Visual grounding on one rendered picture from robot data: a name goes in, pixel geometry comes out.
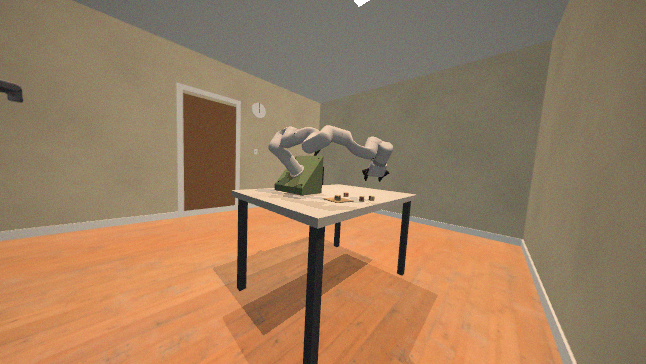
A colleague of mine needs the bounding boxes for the tan flat mat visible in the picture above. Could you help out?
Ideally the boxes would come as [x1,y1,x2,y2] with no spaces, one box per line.
[323,198,353,203]

